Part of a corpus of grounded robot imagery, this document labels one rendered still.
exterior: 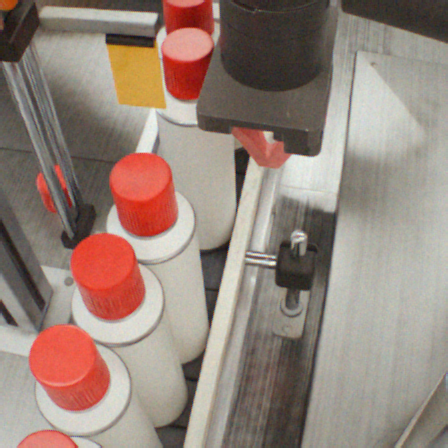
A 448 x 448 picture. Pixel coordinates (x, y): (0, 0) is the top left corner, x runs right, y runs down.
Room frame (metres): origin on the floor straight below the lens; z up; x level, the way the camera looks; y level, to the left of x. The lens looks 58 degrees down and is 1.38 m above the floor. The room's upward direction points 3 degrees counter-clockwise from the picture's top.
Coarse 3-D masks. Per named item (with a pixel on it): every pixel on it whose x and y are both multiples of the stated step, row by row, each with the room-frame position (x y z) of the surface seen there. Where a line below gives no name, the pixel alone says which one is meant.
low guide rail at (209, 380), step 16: (256, 176) 0.34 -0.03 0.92; (256, 192) 0.33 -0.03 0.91; (240, 208) 0.31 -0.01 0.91; (256, 208) 0.32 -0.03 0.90; (240, 224) 0.30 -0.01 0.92; (240, 240) 0.28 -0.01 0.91; (240, 256) 0.27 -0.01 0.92; (224, 272) 0.26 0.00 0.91; (240, 272) 0.26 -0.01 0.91; (224, 288) 0.24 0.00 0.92; (224, 304) 0.23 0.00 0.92; (224, 320) 0.22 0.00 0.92; (224, 336) 0.20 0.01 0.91; (208, 352) 0.19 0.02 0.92; (224, 352) 0.20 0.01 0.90; (208, 368) 0.18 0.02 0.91; (208, 384) 0.17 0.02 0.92; (208, 400) 0.16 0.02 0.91; (192, 416) 0.15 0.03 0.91; (208, 416) 0.15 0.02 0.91; (192, 432) 0.13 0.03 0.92
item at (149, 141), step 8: (152, 112) 0.38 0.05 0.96; (152, 120) 0.37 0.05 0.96; (152, 128) 0.36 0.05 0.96; (144, 136) 0.35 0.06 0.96; (152, 136) 0.35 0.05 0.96; (144, 144) 0.34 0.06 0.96; (152, 144) 0.34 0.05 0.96; (136, 152) 0.34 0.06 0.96; (144, 152) 0.34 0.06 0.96; (152, 152) 0.34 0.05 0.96
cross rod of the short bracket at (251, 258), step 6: (246, 252) 0.27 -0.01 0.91; (252, 252) 0.27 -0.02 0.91; (258, 252) 0.27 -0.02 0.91; (264, 252) 0.27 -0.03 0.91; (246, 258) 0.27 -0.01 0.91; (252, 258) 0.27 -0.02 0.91; (258, 258) 0.27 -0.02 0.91; (264, 258) 0.27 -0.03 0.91; (270, 258) 0.27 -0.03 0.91; (276, 258) 0.27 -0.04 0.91; (246, 264) 0.27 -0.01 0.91; (252, 264) 0.27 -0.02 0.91; (258, 264) 0.26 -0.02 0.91; (264, 264) 0.26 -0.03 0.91; (270, 264) 0.26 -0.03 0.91
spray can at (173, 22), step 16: (176, 0) 0.36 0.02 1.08; (192, 0) 0.36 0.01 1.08; (208, 0) 0.36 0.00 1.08; (176, 16) 0.36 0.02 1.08; (192, 16) 0.35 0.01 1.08; (208, 16) 0.36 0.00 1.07; (160, 32) 0.38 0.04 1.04; (208, 32) 0.36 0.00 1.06; (160, 48) 0.36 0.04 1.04; (160, 64) 0.36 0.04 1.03
